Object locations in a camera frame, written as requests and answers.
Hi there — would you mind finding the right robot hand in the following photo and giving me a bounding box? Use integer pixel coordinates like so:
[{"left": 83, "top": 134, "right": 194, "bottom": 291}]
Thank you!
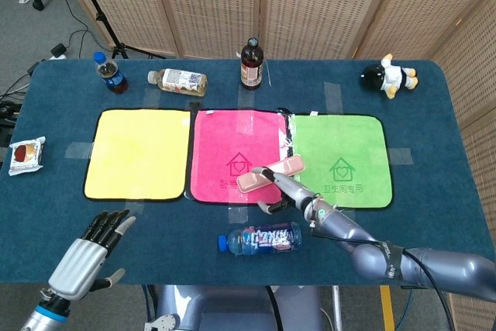
[{"left": 251, "top": 167, "right": 323, "bottom": 218}]

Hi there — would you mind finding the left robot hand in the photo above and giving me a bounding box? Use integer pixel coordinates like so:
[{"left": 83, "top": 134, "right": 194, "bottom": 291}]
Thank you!
[{"left": 48, "top": 209, "right": 137, "bottom": 301}]

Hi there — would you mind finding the pink rectangular bar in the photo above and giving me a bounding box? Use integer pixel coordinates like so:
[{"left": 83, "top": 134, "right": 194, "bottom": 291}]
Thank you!
[{"left": 236, "top": 155, "right": 306, "bottom": 194}]

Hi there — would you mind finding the blue drink bottle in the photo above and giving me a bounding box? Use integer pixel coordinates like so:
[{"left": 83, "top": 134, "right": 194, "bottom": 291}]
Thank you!
[{"left": 217, "top": 222, "right": 304, "bottom": 257}]

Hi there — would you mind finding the green cloth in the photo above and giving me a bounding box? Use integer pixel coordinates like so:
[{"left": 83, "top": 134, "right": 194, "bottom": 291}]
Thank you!
[{"left": 288, "top": 113, "right": 394, "bottom": 211}]

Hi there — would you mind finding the pink cloth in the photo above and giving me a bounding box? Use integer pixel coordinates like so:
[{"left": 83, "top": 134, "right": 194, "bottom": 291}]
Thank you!
[{"left": 188, "top": 109, "right": 291, "bottom": 206}]

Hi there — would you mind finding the yellow cloth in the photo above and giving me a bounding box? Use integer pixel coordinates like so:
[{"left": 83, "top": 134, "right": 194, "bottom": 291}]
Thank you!
[{"left": 83, "top": 109, "right": 191, "bottom": 202}]

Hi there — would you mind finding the dark sauce bottle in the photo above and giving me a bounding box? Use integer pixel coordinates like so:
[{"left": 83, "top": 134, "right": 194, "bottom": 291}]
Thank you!
[{"left": 239, "top": 37, "right": 265, "bottom": 91}]

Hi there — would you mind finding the clear tea bottle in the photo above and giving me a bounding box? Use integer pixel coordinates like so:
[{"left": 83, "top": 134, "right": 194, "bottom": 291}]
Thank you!
[{"left": 146, "top": 68, "right": 208, "bottom": 98}]

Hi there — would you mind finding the cola bottle with blue cap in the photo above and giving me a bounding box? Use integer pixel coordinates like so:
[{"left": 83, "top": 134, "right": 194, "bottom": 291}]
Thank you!
[{"left": 92, "top": 51, "right": 129, "bottom": 95}]

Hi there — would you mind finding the snack packet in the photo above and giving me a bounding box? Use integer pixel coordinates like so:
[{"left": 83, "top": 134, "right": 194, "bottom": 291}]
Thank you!
[{"left": 8, "top": 136, "right": 47, "bottom": 177}]

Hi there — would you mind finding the grey robot torso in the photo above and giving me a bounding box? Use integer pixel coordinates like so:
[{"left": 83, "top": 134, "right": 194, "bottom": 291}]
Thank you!
[{"left": 143, "top": 284, "right": 325, "bottom": 331}]

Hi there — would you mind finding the black and white plush toy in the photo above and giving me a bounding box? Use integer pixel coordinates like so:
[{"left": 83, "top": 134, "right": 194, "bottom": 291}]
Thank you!
[{"left": 360, "top": 53, "right": 419, "bottom": 100}]

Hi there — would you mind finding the wooden folding screen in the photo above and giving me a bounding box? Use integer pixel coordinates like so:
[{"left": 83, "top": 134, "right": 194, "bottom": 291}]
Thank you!
[{"left": 52, "top": 0, "right": 496, "bottom": 331}]

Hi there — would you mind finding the white power strip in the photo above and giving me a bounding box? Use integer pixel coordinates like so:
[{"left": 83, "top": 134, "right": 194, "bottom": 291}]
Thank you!
[{"left": 49, "top": 43, "right": 69, "bottom": 61}]

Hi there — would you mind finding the black tripod stand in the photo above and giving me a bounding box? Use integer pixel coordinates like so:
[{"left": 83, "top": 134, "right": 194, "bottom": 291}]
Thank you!
[{"left": 67, "top": 0, "right": 167, "bottom": 60}]

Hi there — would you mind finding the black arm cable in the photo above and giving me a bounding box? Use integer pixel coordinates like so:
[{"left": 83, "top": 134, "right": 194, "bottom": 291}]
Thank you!
[{"left": 309, "top": 226, "right": 457, "bottom": 331}]

